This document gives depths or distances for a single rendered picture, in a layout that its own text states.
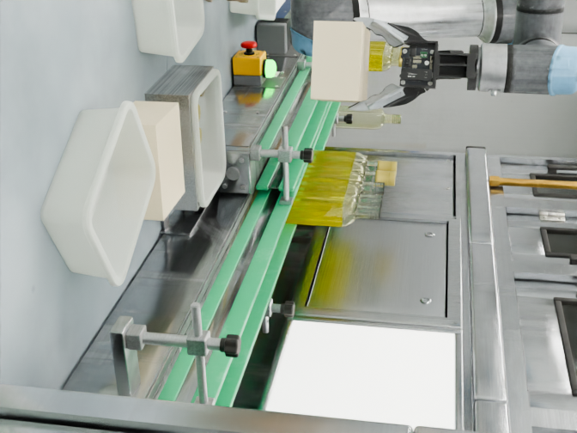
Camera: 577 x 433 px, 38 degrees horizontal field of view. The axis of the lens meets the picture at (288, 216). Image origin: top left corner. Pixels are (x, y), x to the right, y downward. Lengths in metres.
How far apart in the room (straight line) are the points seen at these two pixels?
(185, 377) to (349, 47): 0.55
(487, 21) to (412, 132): 6.27
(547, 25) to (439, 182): 0.95
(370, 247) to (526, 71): 0.70
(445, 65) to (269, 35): 1.05
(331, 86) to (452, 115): 6.66
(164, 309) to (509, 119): 6.81
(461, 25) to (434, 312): 0.58
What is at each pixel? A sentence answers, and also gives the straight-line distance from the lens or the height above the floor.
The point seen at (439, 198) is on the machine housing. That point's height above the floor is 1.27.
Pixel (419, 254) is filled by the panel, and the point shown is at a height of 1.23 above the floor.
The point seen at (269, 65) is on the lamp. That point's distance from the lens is 2.04.
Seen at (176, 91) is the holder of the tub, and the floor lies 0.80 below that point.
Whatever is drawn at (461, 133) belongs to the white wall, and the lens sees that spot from 8.02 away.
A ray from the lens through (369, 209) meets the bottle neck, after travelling 1.75.
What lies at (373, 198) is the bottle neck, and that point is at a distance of 1.80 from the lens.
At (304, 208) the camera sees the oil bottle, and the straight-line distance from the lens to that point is 1.74.
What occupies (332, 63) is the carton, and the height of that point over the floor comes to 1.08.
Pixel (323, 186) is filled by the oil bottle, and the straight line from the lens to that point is 1.81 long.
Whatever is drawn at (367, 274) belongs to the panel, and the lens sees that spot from 1.78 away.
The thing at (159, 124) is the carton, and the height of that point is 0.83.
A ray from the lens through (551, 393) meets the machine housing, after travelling 1.58.
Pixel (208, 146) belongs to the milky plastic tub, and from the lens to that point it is 1.64.
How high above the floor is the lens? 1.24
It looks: 10 degrees down
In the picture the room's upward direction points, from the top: 94 degrees clockwise
